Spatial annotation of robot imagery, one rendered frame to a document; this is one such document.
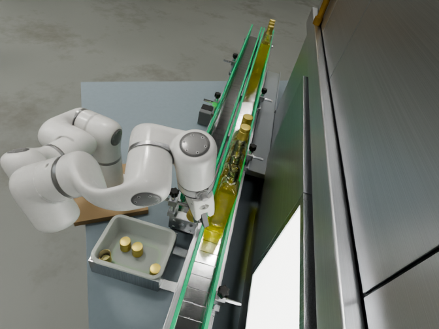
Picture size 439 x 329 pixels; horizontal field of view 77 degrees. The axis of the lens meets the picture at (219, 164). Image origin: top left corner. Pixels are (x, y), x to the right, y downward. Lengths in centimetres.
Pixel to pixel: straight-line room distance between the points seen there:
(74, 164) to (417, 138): 49
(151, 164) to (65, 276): 148
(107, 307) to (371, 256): 78
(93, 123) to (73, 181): 45
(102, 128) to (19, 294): 120
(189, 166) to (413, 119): 30
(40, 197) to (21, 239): 146
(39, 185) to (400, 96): 57
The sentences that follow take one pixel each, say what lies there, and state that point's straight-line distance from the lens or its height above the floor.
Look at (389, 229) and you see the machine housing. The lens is 33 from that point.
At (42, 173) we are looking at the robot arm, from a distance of 58.
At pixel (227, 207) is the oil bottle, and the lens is 83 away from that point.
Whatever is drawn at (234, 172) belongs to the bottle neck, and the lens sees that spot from 74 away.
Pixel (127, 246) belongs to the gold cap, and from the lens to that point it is 97.
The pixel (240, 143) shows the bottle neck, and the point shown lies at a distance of 85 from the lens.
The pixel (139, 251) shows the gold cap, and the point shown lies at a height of 81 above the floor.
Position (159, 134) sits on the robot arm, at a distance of 47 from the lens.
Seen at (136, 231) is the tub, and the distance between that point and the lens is 102.
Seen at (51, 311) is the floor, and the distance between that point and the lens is 182.
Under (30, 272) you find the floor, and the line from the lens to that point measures 193.
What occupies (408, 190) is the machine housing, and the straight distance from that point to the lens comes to 32.
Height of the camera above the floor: 167
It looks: 45 degrees down
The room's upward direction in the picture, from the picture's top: 15 degrees clockwise
